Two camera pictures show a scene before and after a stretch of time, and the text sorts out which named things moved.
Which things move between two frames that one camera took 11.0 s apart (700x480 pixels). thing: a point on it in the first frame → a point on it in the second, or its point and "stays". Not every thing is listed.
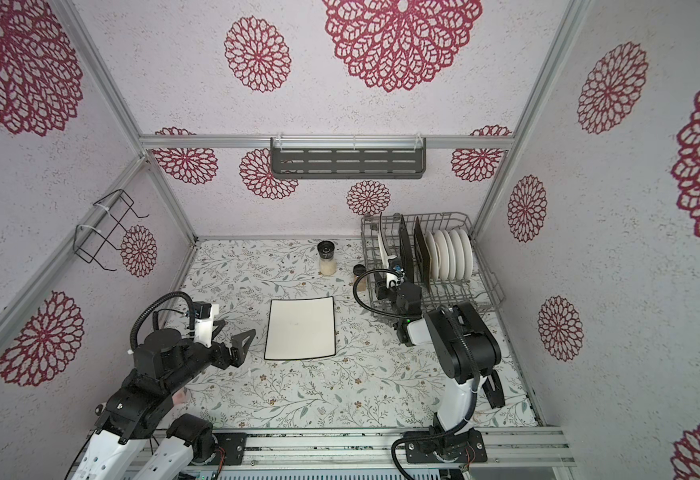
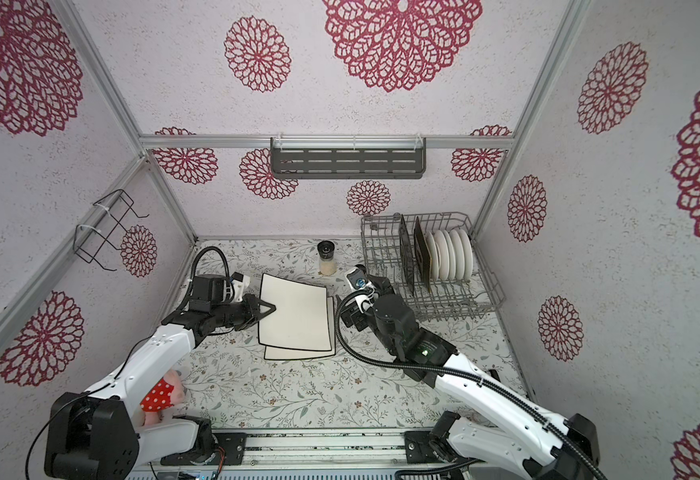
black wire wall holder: x=111 y=212 stays
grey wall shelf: x=347 y=157 stays
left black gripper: x=238 y=354 → x=255 y=312
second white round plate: x=443 y=253 stays
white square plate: x=383 y=252 → x=301 y=319
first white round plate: x=433 y=249 stays
